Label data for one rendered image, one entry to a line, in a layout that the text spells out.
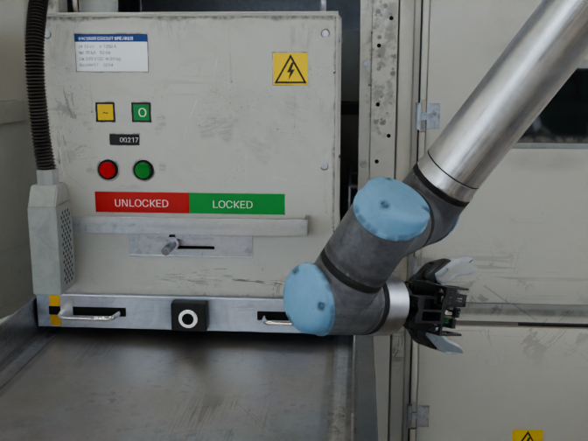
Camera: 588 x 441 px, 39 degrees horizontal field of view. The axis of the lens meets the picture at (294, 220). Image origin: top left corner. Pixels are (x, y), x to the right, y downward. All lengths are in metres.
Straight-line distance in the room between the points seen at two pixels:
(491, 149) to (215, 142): 0.48
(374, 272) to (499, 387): 0.77
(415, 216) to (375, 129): 0.62
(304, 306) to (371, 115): 0.64
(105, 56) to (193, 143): 0.20
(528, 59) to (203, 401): 0.64
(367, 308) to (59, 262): 0.52
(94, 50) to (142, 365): 0.51
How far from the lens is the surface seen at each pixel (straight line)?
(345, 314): 1.05
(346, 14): 2.37
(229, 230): 1.34
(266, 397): 1.22
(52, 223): 1.34
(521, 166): 1.62
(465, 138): 1.08
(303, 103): 1.33
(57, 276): 1.35
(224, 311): 1.41
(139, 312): 1.44
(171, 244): 1.37
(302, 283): 1.05
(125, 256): 1.43
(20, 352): 1.44
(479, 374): 1.72
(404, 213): 0.99
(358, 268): 1.01
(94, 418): 1.19
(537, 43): 1.06
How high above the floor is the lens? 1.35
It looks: 12 degrees down
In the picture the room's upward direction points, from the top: straight up
